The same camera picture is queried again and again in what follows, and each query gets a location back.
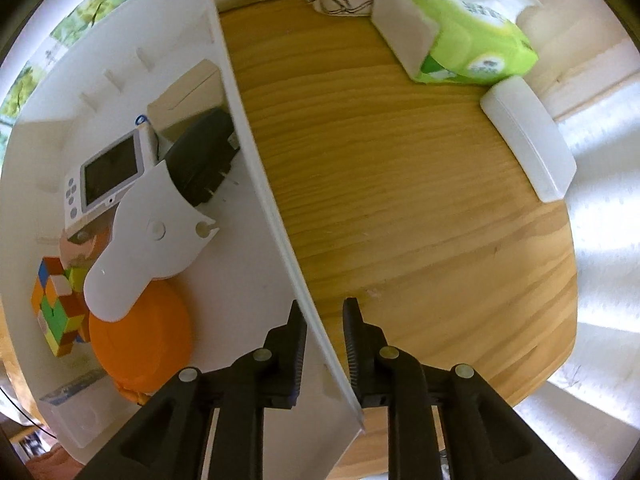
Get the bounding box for white rectangular case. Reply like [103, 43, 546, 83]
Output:
[480, 76, 577, 203]

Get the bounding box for large white plastic bin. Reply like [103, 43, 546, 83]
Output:
[1, 0, 362, 479]

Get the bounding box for white curved plastic part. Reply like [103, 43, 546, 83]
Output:
[84, 162, 219, 322]

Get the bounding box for multicolour puzzle cube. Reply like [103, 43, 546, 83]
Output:
[30, 257, 90, 358]

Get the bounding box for orange round plastic case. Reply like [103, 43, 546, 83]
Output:
[89, 281, 193, 405]

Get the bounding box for black power adapter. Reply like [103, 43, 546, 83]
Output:
[164, 107, 240, 207]

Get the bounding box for clear plastic box with label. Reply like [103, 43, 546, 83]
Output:
[38, 370, 138, 448]

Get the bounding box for green grape printed cardboard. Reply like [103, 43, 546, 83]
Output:
[0, 0, 158, 131]

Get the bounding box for small blue charm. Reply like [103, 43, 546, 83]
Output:
[134, 115, 148, 126]

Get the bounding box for white handheld game console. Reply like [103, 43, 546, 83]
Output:
[63, 122, 158, 243]

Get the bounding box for green tissue pack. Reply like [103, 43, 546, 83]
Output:
[371, 0, 541, 86]

